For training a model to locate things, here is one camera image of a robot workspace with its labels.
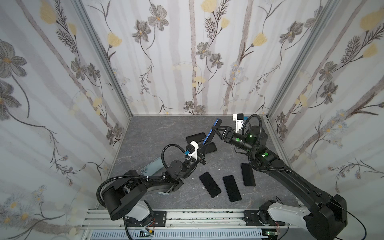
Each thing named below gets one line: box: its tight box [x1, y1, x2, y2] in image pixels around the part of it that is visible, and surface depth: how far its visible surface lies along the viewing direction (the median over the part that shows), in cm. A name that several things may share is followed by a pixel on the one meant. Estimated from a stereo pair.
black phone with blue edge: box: [202, 118, 223, 145], surface depth 67 cm
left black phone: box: [199, 172, 222, 198], surface depth 88 cm
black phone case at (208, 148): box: [197, 142, 217, 155], surface depth 101 cm
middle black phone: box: [222, 175, 242, 202], surface depth 84 cm
